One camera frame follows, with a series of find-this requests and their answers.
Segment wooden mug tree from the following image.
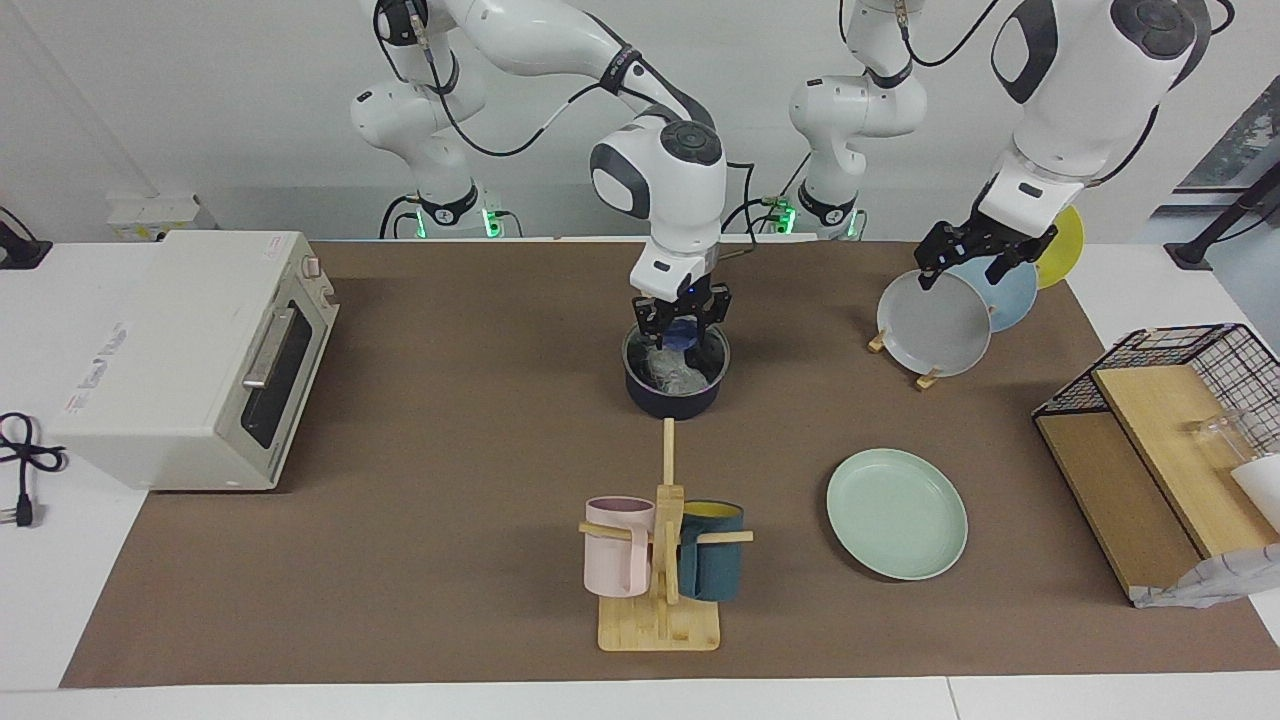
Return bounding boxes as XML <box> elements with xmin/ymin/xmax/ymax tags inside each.
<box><xmin>578</xmin><ymin>418</ymin><xmax>753</xmax><ymax>653</ymax></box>

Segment black pot purple handle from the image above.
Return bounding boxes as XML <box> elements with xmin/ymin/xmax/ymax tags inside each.
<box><xmin>622</xmin><ymin>322</ymin><xmax>733</xmax><ymax>421</ymax></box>

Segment clear glass cup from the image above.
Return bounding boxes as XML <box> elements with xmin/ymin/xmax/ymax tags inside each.
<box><xmin>1185</xmin><ymin>408</ymin><xmax>1253</xmax><ymax>469</ymax></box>

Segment black power cord plug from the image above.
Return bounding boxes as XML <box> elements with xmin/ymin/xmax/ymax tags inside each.
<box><xmin>0</xmin><ymin>412</ymin><xmax>67</xmax><ymax>529</ymax></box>

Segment white power box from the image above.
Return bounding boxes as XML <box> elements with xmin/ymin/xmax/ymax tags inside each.
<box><xmin>105</xmin><ymin>193</ymin><xmax>201</xmax><ymax>244</ymax></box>

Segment light blue plate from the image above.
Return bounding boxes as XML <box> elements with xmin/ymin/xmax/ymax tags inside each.
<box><xmin>945</xmin><ymin>255</ymin><xmax>1039</xmax><ymax>333</ymax></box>

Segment marble patterned cloth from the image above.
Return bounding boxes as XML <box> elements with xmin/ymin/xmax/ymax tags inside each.
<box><xmin>1130</xmin><ymin>545</ymin><xmax>1280</xmax><ymax>609</ymax></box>

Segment light green plate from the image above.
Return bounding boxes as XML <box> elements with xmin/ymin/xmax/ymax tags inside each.
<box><xmin>826</xmin><ymin>448</ymin><xmax>969</xmax><ymax>581</ymax></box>

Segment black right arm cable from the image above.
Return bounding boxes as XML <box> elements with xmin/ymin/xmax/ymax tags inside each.
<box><xmin>372</xmin><ymin>0</ymin><xmax>801</xmax><ymax>263</ymax></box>

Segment grey plate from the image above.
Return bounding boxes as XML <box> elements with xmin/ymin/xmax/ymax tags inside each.
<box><xmin>878</xmin><ymin>268</ymin><xmax>993</xmax><ymax>378</ymax></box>

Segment pink mug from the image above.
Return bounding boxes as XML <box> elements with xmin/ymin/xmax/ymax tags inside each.
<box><xmin>584</xmin><ymin>496</ymin><xmax>656</xmax><ymax>599</ymax></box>

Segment wooden shelf with wire basket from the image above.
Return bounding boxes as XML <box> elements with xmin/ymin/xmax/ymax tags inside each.
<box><xmin>1032</xmin><ymin>322</ymin><xmax>1280</xmax><ymax>601</ymax></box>

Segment white vermicelli bundle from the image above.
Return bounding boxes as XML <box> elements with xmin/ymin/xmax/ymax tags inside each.
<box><xmin>640</xmin><ymin>345</ymin><xmax>716</xmax><ymax>393</ymax></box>

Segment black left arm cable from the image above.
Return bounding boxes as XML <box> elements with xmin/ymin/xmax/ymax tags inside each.
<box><xmin>840</xmin><ymin>0</ymin><xmax>1236</xmax><ymax>191</ymax></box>

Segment yellow plate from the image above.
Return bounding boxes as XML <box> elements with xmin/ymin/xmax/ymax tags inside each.
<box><xmin>1035</xmin><ymin>205</ymin><xmax>1085</xmax><ymax>291</ymax></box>

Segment brown table mat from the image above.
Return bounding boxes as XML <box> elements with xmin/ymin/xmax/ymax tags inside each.
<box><xmin>60</xmin><ymin>240</ymin><xmax>1280</xmax><ymax>689</ymax></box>

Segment black stand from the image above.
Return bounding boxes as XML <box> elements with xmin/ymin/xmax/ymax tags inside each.
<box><xmin>1165</xmin><ymin>160</ymin><xmax>1280</xmax><ymax>269</ymax></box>

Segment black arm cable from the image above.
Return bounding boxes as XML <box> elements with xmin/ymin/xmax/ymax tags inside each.
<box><xmin>372</xmin><ymin>0</ymin><xmax>801</xmax><ymax>263</ymax></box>
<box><xmin>840</xmin><ymin>0</ymin><xmax>1236</xmax><ymax>191</ymax></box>

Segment glass lid blue knob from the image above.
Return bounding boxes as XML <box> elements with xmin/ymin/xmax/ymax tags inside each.
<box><xmin>622</xmin><ymin>318</ymin><xmax>731</xmax><ymax>396</ymax></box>

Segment dark teal mug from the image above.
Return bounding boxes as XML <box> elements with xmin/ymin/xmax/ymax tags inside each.
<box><xmin>678</xmin><ymin>500</ymin><xmax>745</xmax><ymax>602</ymax></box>

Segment wooden plate rack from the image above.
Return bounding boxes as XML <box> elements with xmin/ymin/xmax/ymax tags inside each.
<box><xmin>868</xmin><ymin>325</ymin><xmax>943</xmax><ymax>391</ymax></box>

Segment white toaster oven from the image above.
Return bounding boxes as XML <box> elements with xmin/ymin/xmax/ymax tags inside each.
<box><xmin>50</xmin><ymin>230</ymin><xmax>341</xmax><ymax>493</ymax></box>

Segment black clamp mount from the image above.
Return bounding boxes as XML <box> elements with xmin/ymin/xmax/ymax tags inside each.
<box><xmin>0</xmin><ymin>205</ymin><xmax>53</xmax><ymax>269</ymax></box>

